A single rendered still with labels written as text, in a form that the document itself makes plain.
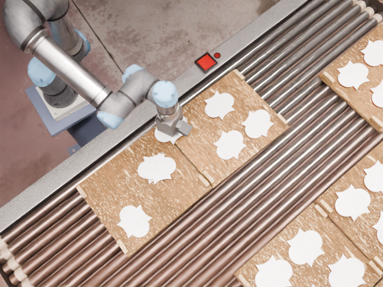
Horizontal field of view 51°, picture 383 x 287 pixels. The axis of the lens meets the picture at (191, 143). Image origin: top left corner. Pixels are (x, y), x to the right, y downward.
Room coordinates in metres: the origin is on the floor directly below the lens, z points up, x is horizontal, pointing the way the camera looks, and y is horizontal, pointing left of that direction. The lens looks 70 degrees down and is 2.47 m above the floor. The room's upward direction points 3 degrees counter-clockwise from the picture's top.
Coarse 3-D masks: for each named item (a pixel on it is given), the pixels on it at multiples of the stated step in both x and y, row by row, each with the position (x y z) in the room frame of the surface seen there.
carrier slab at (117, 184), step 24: (144, 144) 0.57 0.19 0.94; (168, 144) 0.56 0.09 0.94; (120, 168) 0.47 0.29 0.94; (192, 168) 0.46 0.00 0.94; (96, 192) 0.38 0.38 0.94; (120, 192) 0.37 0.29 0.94; (144, 192) 0.37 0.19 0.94; (168, 192) 0.36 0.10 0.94; (192, 192) 0.36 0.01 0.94; (168, 216) 0.27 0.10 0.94; (144, 240) 0.18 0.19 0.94
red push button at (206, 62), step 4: (204, 56) 0.97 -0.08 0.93; (208, 56) 0.97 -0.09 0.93; (200, 60) 0.95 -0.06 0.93; (204, 60) 0.95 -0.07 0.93; (208, 60) 0.95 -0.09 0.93; (212, 60) 0.95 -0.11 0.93; (200, 64) 0.93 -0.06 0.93; (204, 64) 0.93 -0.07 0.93; (208, 64) 0.93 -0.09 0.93; (212, 64) 0.93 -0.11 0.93; (204, 68) 0.91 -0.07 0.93; (208, 68) 0.91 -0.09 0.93
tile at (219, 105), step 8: (216, 96) 0.76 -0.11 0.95; (224, 96) 0.76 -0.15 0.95; (232, 96) 0.76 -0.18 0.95; (208, 104) 0.73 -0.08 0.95; (216, 104) 0.73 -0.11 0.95; (224, 104) 0.72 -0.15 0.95; (232, 104) 0.72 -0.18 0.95; (208, 112) 0.69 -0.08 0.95; (216, 112) 0.69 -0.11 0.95; (224, 112) 0.69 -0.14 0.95
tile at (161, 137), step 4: (184, 120) 0.61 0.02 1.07; (156, 128) 0.58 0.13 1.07; (156, 132) 0.56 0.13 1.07; (160, 132) 0.56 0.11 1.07; (176, 132) 0.56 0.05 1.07; (156, 136) 0.55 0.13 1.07; (160, 136) 0.55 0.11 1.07; (164, 136) 0.54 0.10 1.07; (168, 136) 0.54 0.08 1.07; (176, 136) 0.54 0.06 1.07; (180, 136) 0.54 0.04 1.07; (160, 140) 0.53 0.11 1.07; (164, 140) 0.53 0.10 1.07; (168, 140) 0.53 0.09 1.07; (172, 140) 0.53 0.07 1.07; (176, 140) 0.53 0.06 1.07
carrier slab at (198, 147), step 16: (224, 80) 0.84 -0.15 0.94; (208, 96) 0.77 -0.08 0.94; (240, 96) 0.76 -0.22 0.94; (256, 96) 0.76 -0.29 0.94; (192, 112) 0.70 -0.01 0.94; (240, 112) 0.69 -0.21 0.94; (272, 112) 0.68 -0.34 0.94; (192, 128) 0.63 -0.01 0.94; (208, 128) 0.62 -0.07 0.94; (224, 128) 0.62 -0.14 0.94; (240, 128) 0.62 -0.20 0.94; (272, 128) 0.61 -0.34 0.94; (176, 144) 0.56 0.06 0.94; (192, 144) 0.56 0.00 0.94; (208, 144) 0.55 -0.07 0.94; (256, 144) 0.54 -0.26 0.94; (192, 160) 0.49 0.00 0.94; (208, 160) 0.49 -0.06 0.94; (224, 160) 0.48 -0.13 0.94; (240, 160) 0.48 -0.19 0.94; (224, 176) 0.42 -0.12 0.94
